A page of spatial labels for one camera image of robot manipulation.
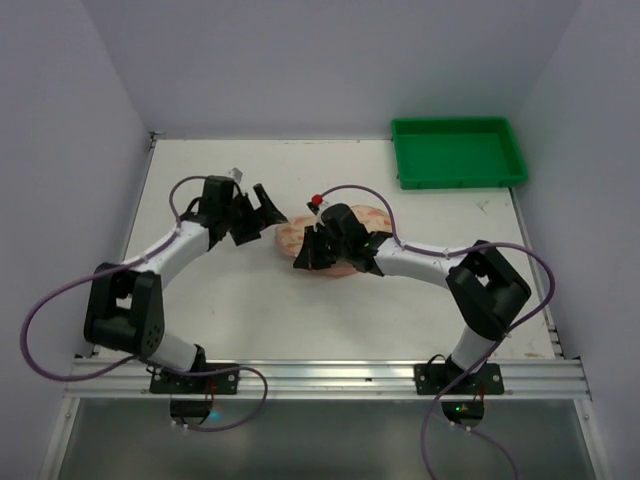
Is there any floral mesh laundry bag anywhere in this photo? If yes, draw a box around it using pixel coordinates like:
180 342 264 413
275 205 391 277

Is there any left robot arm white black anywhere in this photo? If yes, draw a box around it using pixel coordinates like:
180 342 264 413
83 176 287 372

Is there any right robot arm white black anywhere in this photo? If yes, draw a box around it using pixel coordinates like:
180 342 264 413
293 198 531 375

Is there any green plastic tray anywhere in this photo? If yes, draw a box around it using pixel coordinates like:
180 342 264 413
391 116 528 190

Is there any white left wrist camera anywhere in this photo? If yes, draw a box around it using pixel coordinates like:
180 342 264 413
227 168 243 185

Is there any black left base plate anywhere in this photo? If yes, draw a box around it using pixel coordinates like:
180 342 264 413
148 362 240 395

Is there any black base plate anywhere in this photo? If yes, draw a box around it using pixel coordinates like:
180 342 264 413
413 354 505 396
148 362 240 395

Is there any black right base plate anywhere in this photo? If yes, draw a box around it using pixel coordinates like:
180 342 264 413
413 354 505 396

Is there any aluminium mounting rail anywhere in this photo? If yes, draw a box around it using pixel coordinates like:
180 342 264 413
64 359 591 401

